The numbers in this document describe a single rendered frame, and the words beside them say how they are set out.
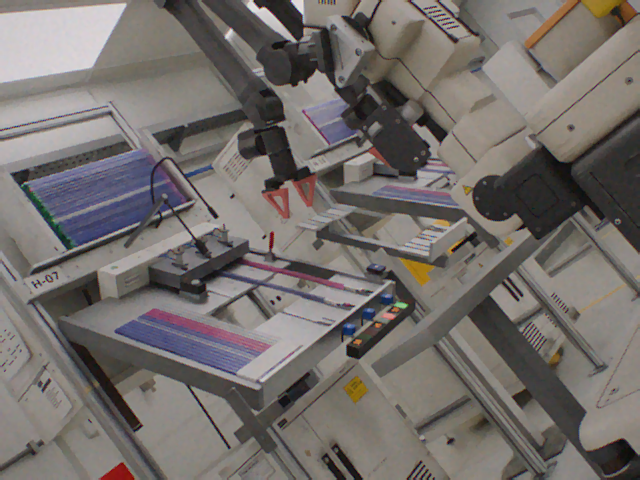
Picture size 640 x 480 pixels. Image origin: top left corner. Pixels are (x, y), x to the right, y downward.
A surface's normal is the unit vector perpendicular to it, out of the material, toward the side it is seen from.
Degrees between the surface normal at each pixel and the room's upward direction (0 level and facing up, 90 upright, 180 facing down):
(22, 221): 90
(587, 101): 90
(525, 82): 90
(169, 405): 90
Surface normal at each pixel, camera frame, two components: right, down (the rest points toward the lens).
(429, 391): -0.55, 0.32
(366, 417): 0.57, -0.54
